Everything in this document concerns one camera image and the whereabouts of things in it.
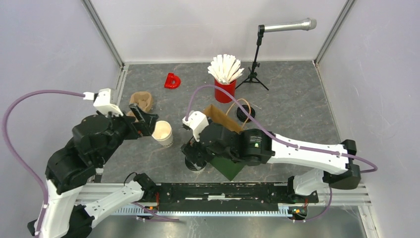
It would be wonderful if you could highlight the green paper bag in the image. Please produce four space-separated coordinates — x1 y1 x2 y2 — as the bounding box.
203 103 250 181

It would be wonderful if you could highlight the silver microphone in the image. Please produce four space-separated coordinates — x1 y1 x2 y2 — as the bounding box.
262 18 317 33

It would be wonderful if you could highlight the purple cable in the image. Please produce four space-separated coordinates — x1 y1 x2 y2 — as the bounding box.
185 84 378 222
1 90 86 238

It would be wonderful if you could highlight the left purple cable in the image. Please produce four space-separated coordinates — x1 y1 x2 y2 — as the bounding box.
1 90 86 238

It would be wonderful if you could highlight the black mini tripod stand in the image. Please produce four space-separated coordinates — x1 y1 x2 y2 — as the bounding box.
235 25 269 91

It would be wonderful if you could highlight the brown cardboard cup carrier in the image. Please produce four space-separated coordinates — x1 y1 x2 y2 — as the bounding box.
129 91 154 113

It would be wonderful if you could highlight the red cylindrical holder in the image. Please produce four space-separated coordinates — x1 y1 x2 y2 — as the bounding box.
214 79 236 103

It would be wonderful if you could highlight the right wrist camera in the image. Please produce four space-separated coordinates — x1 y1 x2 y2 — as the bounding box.
182 111 209 142

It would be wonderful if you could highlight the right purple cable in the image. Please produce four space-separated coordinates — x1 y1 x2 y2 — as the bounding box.
185 84 378 222

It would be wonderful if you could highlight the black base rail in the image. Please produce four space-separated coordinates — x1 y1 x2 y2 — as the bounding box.
138 182 319 212

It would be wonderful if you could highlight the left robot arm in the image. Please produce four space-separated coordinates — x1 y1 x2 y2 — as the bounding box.
27 104 158 238

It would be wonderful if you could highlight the white paper cup stack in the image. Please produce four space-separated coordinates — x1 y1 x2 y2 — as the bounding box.
152 120 173 147

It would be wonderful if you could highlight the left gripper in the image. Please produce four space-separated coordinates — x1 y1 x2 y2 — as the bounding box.
99 102 160 163

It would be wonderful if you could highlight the red plastic letter d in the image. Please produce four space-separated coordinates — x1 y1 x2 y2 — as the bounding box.
164 73 181 89

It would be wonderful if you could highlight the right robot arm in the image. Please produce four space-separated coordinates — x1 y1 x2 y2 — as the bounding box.
181 122 361 202

